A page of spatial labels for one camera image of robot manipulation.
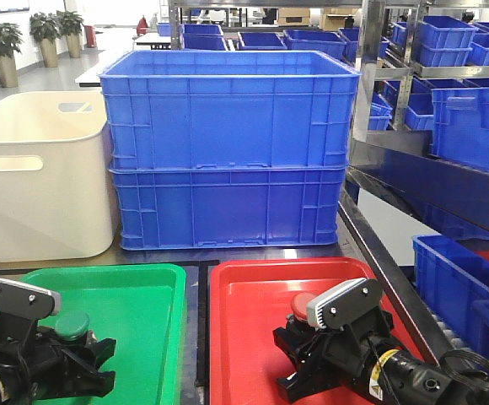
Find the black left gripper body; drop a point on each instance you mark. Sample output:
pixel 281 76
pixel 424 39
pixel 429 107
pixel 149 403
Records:
pixel 31 358

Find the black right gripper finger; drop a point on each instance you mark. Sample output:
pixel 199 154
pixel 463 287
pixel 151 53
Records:
pixel 305 383
pixel 293 337

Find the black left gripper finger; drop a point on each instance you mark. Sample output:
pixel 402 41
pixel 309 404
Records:
pixel 87 353
pixel 82 384

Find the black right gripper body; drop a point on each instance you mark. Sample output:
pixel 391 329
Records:
pixel 354 349

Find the green push button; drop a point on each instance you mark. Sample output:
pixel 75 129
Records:
pixel 72 325

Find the red push button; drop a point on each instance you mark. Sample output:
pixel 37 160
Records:
pixel 299 305

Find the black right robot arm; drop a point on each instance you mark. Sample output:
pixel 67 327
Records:
pixel 401 378

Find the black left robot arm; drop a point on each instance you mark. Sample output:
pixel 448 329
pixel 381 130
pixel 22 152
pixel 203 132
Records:
pixel 43 363

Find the red plastic tray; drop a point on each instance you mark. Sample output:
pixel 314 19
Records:
pixel 248 300

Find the green plastic tray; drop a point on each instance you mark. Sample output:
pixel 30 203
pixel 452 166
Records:
pixel 143 308

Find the lower stacked blue crate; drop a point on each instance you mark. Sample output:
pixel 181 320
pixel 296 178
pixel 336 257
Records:
pixel 194 209

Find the stacked blue crate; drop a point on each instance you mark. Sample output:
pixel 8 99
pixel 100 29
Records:
pixel 194 209
pixel 191 110

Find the blue bin behind table right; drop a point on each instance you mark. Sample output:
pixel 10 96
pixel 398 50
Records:
pixel 449 279

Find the cream plastic basket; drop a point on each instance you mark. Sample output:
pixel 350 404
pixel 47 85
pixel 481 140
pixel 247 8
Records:
pixel 56 197

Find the stainless steel shelf rack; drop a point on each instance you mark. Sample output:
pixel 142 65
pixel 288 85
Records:
pixel 419 163

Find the upper stacked blue crate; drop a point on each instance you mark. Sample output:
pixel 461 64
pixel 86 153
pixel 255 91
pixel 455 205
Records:
pixel 191 110

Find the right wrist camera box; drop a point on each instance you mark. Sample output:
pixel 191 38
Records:
pixel 344 303

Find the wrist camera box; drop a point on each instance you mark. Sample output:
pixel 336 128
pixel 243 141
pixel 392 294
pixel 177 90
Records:
pixel 344 303
pixel 28 301

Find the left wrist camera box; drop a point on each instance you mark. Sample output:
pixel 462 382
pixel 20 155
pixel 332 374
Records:
pixel 28 301

